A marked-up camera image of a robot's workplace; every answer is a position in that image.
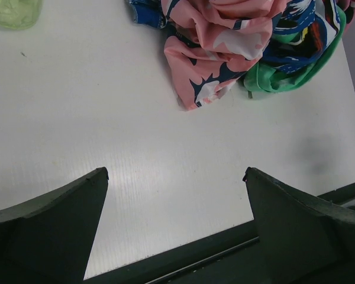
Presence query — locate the pink floral cloth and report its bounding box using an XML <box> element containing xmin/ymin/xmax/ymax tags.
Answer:
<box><xmin>161</xmin><ymin>1</ymin><xmax>288</xmax><ymax>110</ymax></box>

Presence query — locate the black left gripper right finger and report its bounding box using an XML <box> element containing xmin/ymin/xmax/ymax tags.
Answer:
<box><xmin>244</xmin><ymin>167</ymin><xmax>355</xmax><ymax>283</ymax></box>

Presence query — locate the blue patterned cloth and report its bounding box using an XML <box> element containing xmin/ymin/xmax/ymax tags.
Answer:
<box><xmin>128</xmin><ymin>1</ymin><xmax>344</xmax><ymax>82</ymax></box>

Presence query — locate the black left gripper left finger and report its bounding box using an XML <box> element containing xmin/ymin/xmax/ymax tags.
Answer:
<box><xmin>0</xmin><ymin>167</ymin><xmax>109</xmax><ymax>283</ymax></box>

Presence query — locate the light green translucent cloth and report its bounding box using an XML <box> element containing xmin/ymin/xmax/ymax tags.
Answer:
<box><xmin>0</xmin><ymin>0</ymin><xmax>43</xmax><ymax>30</ymax></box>

